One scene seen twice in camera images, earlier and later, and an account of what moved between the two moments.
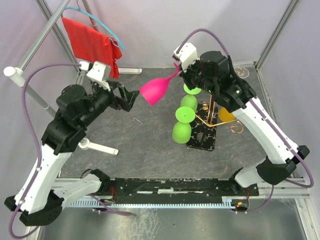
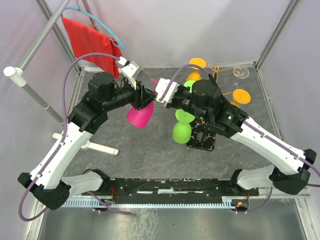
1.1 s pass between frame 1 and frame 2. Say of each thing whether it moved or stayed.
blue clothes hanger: stayed
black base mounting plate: stayed
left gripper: moved
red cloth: stayed
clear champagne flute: stayed
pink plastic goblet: moved
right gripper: moved
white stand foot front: stayed
